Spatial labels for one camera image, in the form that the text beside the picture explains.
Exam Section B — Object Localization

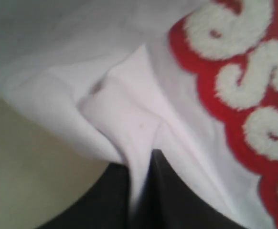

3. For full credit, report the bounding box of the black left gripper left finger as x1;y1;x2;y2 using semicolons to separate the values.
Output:
39;163;129;229

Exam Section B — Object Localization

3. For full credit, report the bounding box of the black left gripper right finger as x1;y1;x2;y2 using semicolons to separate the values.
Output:
149;150;242;229

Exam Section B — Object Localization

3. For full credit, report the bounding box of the white t-shirt red lettering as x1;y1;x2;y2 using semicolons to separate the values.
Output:
0;0;278;229

